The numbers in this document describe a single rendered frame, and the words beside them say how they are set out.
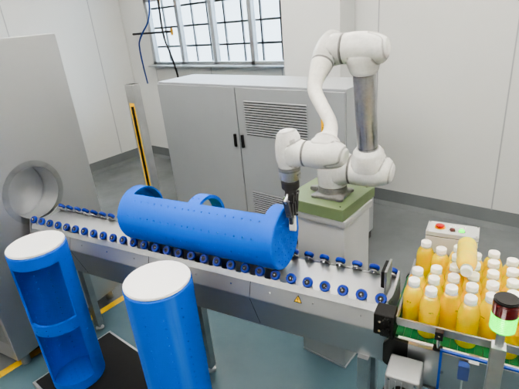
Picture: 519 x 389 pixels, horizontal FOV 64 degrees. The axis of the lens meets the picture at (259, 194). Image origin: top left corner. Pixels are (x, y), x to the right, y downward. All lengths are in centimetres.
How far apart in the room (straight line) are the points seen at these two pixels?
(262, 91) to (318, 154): 203
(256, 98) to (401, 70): 147
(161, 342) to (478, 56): 337
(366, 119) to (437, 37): 226
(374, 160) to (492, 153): 228
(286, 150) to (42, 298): 168
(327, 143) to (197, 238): 74
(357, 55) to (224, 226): 92
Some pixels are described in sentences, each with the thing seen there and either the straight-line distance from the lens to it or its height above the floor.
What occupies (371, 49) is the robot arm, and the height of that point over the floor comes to 182.
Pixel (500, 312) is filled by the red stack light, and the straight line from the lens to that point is 130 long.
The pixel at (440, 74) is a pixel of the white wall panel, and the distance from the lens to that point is 421.
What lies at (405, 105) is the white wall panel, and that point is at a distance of 436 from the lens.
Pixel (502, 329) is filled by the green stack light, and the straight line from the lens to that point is 133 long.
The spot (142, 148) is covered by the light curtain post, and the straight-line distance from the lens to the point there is 256.
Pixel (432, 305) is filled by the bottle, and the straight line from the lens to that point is 158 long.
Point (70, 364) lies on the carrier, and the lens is 295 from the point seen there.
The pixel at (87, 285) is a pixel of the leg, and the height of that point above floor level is 39.
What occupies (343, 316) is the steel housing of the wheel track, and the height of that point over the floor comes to 86.
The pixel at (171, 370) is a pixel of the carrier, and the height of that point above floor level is 68.
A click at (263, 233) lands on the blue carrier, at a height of 117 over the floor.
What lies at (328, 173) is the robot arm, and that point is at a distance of 219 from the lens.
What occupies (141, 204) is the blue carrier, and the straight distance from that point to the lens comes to 212.
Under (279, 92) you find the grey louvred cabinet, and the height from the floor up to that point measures 141.
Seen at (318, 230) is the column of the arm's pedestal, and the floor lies 90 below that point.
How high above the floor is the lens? 200
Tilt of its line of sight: 23 degrees down
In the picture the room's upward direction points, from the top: 5 degrees counter-clockwise
